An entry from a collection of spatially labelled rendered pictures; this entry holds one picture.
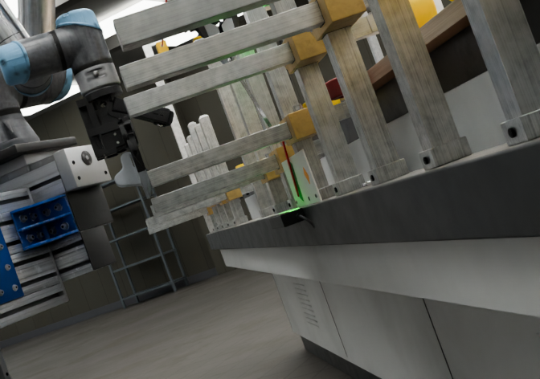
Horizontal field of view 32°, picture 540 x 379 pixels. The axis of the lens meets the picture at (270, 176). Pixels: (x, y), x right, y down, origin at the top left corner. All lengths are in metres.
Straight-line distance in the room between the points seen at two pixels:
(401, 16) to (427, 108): 0.11
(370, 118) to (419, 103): 0.25
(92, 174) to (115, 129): 0.42
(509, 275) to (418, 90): 0.23
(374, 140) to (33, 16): 1.16
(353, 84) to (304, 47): 0.20
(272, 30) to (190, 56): 0.11
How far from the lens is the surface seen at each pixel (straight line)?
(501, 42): 0.83
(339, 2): 1.25
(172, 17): 1.00
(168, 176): 1.72
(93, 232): 2.11
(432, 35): 1.43
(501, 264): 1.05
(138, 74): 1.24
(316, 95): 1.55
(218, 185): 1.98
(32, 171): 2.13
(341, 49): 1.31
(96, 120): 1.73
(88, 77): 1.73
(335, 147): 1.54
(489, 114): 1.45
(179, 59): 1.24
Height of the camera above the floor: 0.72
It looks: 2 degrees up
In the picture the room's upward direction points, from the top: 20 degrees counter-clockwise
